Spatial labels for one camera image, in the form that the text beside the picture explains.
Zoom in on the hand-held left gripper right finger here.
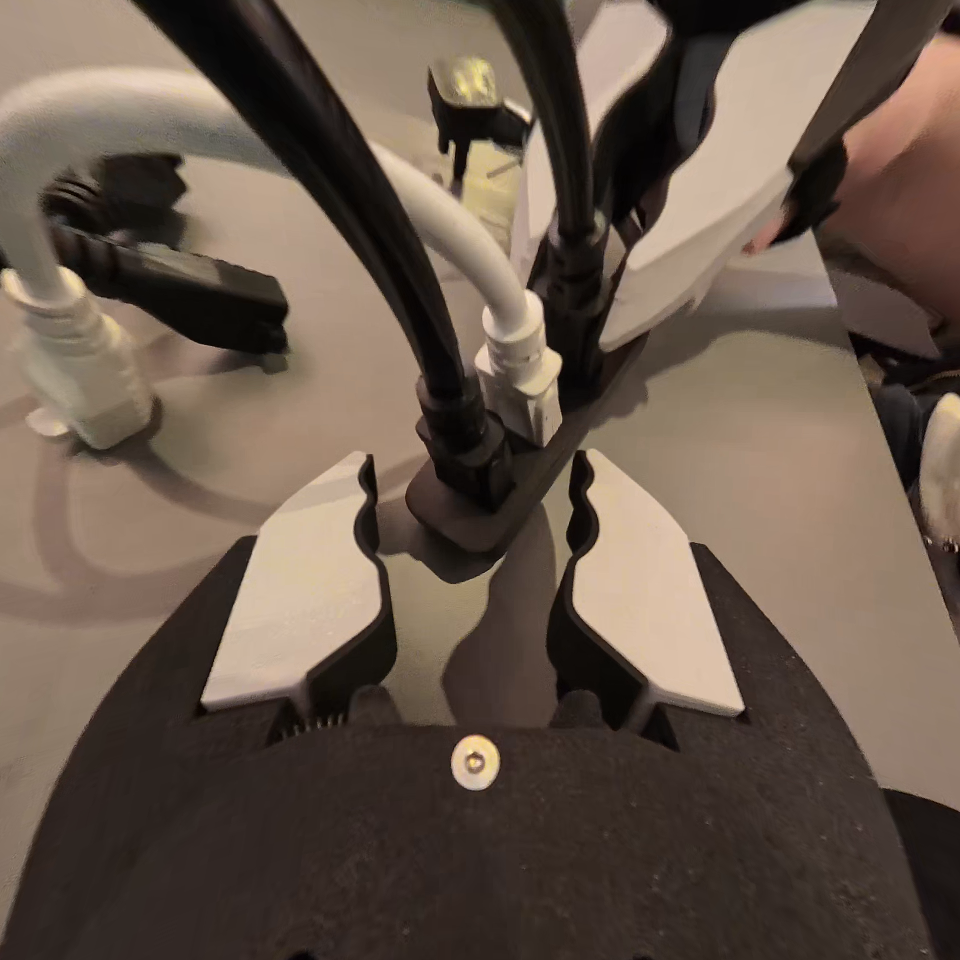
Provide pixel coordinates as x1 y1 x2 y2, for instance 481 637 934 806
546 448 747 732

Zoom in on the black three-pin power plug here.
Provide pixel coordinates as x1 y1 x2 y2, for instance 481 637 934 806
426 56 535 189

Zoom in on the black power strip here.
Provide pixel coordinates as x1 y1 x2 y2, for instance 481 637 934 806
405 330 654 558

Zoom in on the person's right hand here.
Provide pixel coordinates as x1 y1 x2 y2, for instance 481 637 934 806
741 30 960 320

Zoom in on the black power cable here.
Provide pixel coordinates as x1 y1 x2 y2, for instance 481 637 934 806
487 0 630 412
131 0 520 520

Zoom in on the white power cable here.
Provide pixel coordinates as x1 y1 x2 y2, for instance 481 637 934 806
0 67 565 451

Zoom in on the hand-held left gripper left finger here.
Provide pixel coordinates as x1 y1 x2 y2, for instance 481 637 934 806
198 450 399 721

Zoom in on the white rounded object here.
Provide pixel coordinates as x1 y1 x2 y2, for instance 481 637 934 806
918 393 960 545

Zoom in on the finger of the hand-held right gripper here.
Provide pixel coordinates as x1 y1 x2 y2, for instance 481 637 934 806
596 3 877 354
517 0 678 260

